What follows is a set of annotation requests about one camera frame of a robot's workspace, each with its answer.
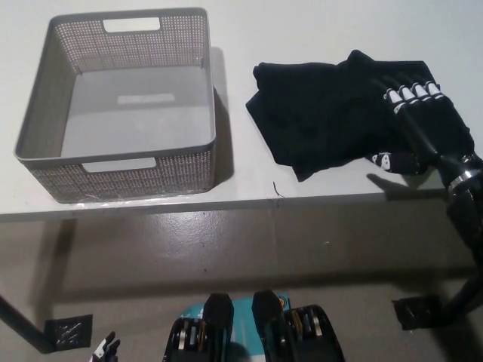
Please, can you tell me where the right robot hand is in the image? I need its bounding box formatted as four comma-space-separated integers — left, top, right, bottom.
368, 73, 483, 186

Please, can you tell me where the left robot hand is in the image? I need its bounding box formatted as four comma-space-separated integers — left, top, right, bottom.
88, 330, 122, 362

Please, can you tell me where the black t-shirt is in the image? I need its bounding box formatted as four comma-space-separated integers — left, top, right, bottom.
245, 49, 475, 183

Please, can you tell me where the black floor tape patch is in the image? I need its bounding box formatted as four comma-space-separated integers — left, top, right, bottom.
44, 313, 94, 354
392, 296, 443, 332

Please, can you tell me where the black table leg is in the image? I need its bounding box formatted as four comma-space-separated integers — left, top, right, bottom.
0, 293, 54, 355
437, 271, 483, 329

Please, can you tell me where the clear tape strip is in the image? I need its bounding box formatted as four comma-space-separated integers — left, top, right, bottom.
73, 192, 128, 209

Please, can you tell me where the grey perforated plastic basket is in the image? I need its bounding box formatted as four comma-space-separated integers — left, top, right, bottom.
14, 7, 218, 205

